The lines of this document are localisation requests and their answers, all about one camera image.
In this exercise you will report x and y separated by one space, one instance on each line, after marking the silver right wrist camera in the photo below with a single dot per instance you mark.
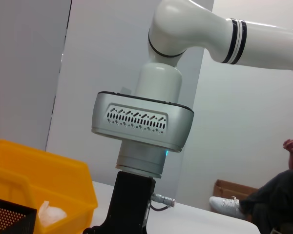
141 119

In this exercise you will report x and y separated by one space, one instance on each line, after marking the white sneaker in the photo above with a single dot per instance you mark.
227 206

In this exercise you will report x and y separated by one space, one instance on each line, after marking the white paper ball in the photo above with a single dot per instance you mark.
51 214

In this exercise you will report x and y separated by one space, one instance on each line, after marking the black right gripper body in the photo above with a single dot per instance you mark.
129 202

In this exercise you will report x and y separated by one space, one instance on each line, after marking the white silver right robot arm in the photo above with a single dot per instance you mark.
185 36

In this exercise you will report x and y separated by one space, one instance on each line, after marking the seated person dark clothes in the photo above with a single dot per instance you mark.
278 195

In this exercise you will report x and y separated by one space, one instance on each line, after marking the brown cardboard box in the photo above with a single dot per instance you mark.
234 189

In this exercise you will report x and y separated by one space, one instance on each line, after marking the black mesh pen holder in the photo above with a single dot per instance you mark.
12 217

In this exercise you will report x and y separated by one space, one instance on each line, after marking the yellow plastic bin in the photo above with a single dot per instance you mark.
51 175

